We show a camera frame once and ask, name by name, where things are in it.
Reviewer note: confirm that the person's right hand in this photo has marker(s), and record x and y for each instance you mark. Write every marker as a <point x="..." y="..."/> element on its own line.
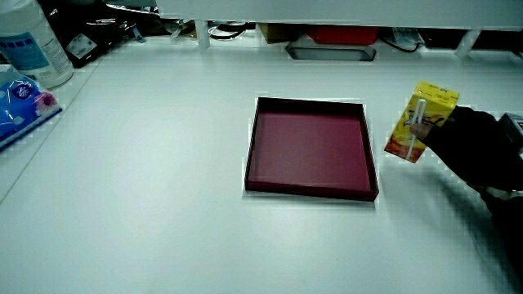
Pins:
<point x="470" y="151"/>

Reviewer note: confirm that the yellow ice redtea carton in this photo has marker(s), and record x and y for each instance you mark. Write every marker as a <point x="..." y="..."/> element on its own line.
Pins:
<point x="429" y="110"/>

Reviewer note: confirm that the white shelf leg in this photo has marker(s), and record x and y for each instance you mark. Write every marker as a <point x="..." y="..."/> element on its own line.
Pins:
<point x="202" y="34"/>
<point x="466" y="42"/>

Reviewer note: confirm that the dark red shallow box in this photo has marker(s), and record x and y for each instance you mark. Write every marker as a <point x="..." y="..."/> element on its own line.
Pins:
<point x="310" y="151"/>

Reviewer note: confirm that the grey rectangular tray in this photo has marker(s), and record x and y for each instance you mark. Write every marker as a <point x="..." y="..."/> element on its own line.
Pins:
<point x="331" y="53"/>

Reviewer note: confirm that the white shelf board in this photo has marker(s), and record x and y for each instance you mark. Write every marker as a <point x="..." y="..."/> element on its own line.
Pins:
<point x="339" y="11"/>

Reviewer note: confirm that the brown cardboard box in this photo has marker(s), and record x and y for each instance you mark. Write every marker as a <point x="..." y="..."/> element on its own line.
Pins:
<point x="278" y="32"/>

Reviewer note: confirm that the black plastic bag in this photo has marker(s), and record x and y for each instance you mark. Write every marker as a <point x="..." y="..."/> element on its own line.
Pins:
<point x="88" y="30"/>

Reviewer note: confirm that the blue flowered tissue packet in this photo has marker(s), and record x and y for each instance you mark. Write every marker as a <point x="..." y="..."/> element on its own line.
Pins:
<point x="20" y="108"/>

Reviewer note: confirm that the white bottle with blue label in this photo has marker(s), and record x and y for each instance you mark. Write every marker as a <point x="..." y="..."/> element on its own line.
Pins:
<point x="30" y="45"/>

